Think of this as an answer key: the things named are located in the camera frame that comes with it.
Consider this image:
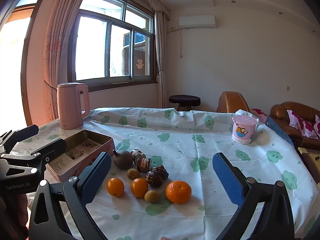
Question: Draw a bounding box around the small smooth orange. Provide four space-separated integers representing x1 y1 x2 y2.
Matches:
106 178 125 197

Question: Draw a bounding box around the white green cloud tablecloth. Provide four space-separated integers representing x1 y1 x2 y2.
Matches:
10 107 320 240

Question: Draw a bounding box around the small yellow-brown longan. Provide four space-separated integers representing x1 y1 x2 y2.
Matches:
127 168 140 180
144 190 160 203

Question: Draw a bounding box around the sugarcane piece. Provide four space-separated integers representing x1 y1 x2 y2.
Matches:
131 149 146 165
136 158 152 173

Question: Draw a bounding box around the person's left hand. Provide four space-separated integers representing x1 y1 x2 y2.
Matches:
1 194 28 239

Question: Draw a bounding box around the brown round mangosteen fruit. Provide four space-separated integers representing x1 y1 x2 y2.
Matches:
113 150 133 170

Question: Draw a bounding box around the window with brown frame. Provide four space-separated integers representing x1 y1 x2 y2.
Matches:
67 0 157 92

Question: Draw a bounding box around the pink curtain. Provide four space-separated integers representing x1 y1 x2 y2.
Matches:
155 11 167 108
43 0 82 122

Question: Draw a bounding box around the dark round stool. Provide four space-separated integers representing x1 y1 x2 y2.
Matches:
169 95 201 112

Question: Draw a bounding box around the pink electric kettle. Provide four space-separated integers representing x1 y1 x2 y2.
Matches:
57 82 90 130

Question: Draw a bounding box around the pink left curtain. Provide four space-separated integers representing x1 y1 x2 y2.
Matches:
43 0 82 122

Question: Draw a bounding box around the brown leather sofa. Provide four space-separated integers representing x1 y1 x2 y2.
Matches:
270 101 319 150

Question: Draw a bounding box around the white wall air conditioner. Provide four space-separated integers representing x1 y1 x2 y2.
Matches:
179 15 216 29

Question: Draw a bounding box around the pink floral cushion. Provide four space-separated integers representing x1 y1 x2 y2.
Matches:
287 110 319 139

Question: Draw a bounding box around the printed leaflet in tin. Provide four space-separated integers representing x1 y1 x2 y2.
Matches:
49 139 101 176

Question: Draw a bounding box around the pink right curtain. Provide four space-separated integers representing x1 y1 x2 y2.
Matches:
155 11 167 108

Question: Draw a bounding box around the brown leather chair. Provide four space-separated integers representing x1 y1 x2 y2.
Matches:
216 91 250 113

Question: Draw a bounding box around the dark wrinkled date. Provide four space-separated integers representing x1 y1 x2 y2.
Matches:
152 165 169 180
145 171 163 188

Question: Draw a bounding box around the large bumpy tangerine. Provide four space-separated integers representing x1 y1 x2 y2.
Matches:
165 180 192 204

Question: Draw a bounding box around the pink cartoon cup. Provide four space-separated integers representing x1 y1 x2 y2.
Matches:
232 115 262 145

